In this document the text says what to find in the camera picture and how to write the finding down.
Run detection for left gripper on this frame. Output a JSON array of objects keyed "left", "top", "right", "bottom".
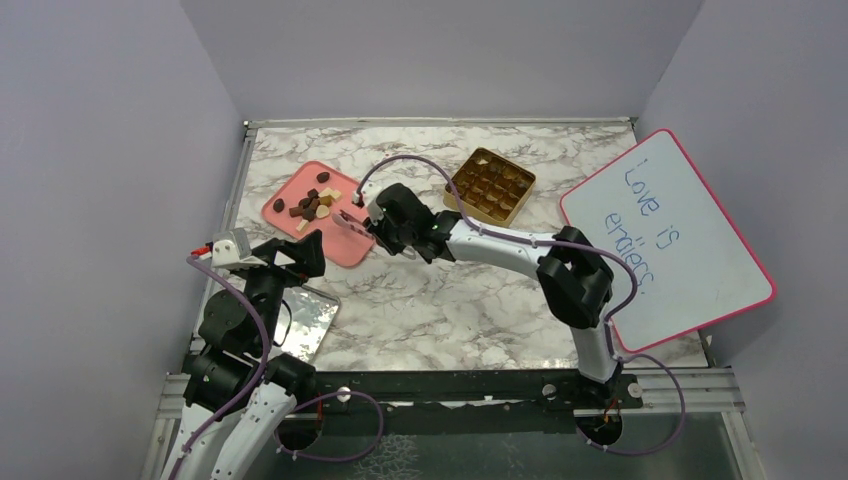
[{"left": 238, "top": 228, "right": 325, "bottom": 350}]

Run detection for pink silicone tongs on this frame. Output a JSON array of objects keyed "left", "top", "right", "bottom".
[{"left": 331, "top": 211, "right": 374, "bottom": 240}]

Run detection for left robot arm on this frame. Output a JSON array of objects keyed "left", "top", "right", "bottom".
[{"left": 161, "top": 229, "right": 326, "bottom": 479}]

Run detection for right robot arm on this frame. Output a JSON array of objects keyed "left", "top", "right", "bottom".
[{"left": 276, "top": 183, "right": 622, "bottom": 407}]

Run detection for gold chocolate tin box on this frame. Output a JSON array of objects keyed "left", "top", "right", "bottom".
[{"left": 451, "top": 147, "right": 536, "bottom": 228}]

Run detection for pink plastic tray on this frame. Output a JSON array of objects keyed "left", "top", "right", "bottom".
[{"left": 261, "top": 161, "right": 374, "bottom": 268}]

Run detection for pink framed whiteboard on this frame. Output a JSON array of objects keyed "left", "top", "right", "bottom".
[{"left": 560, "top": 129, "right": 777, "bottom": 353}]

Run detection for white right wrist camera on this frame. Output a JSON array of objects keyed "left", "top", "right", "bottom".
[{"left": 366, "top": 201, "right": 385, "bottom": 225}]

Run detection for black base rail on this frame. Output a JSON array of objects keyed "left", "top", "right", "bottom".
[{"left": 276, "top": 369, "right": 643, "bottom": 449}]

